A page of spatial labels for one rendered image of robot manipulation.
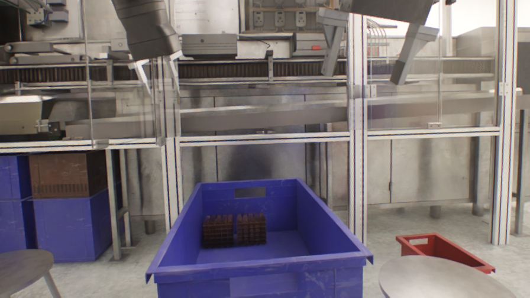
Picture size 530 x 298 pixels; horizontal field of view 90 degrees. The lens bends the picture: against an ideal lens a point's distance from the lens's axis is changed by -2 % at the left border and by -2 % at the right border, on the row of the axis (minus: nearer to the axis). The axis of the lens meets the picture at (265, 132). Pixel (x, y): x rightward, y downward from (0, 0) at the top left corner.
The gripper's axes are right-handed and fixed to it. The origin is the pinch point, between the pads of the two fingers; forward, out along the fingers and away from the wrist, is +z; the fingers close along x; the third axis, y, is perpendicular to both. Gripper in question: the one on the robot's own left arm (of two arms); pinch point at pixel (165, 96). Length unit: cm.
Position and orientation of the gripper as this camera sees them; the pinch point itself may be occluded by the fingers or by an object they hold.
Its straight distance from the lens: 49.8
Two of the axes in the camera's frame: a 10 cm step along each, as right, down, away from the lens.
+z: 2.0, 8.7, 4.4
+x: -9.8, 1.3, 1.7
